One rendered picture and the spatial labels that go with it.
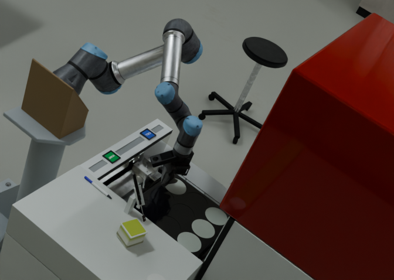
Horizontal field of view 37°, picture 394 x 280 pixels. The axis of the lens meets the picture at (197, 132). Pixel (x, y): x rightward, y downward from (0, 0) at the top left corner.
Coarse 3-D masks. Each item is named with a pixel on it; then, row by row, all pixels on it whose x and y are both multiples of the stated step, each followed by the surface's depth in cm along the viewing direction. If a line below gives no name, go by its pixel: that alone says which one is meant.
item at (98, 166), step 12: (156, 120) 276; (156, 132) 270; (120, 144) 254; (132, 144) 257; (144, 144) 260; (96, 156) 243; (120, 156) 248; (84, 168) 235; (96, 168) 238; (108, 168) 240
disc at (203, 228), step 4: (196, 220) 244; (200, 220) 244; (204, 220) 245; (192, 224) 241; (196, 224) 242; (200, 224) 243; (204, 224) 243; (208, 224) 244; (192, 228) 239; (196, 228) 240; (200, 228) 241; (204, 228) 242; (208, 228) 242; (212, 228) 243; (196, 232) 238; (200, 232) 239; (204, 232) 240; (208, 232) 241; (212, 232) 242; (200, 236) 237; (204, 236) 238; (208, 236) 239; (212, 236) 240
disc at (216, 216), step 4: (208, 208) 252; (212, 208) 253; (216, 208) 254; (208, 212) 250; (212, 212) 251; (216, 212) 252; (220, 212) 253; (208, 216) 248; (212, 216) 249; (216, 216) 250; (220, 216) 251; (224, 216) 251; (212, 220) 247; (216, 220) 248; (220, 220) 249; (224, 220) 249; (216, 224) 246; (220, 224) 247
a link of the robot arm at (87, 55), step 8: (80, 48) 262; (88, 48) 260; (96, 48) 262; (80, 56) 259; (88, 56) 259; (96, 56) 261; (104, 56) 264; (80, 64) 258; (88, 64) 260; (96, 64) 262; (104, 64) 266; (88, 72) 261; (96, 72) 264; (104, 72) 267
